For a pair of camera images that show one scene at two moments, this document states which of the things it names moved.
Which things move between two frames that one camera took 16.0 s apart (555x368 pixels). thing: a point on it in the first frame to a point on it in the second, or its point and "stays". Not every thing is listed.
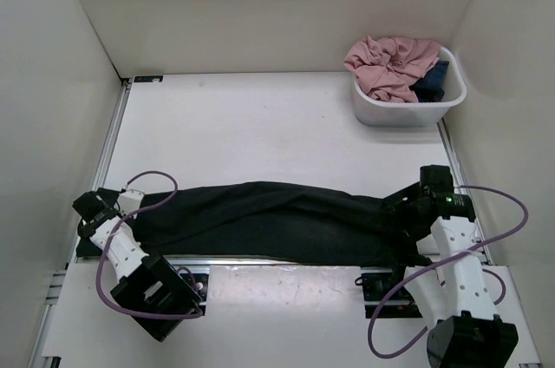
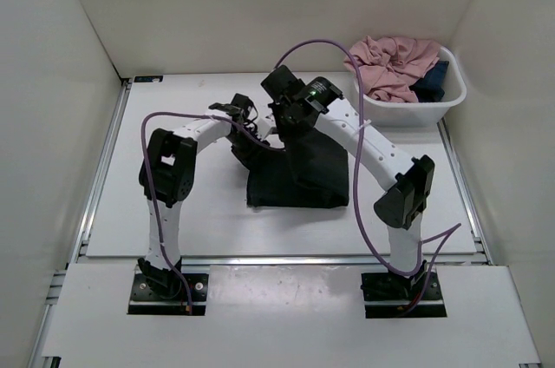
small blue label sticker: x=147 y=78 stays
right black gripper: x=413 y=232 to x=284 y=133
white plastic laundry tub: x=374 y=111 stays
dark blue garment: x=430 y=88 stays
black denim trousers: x=271 y=222 to x=306 y=170
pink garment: x=386 y=67 stays
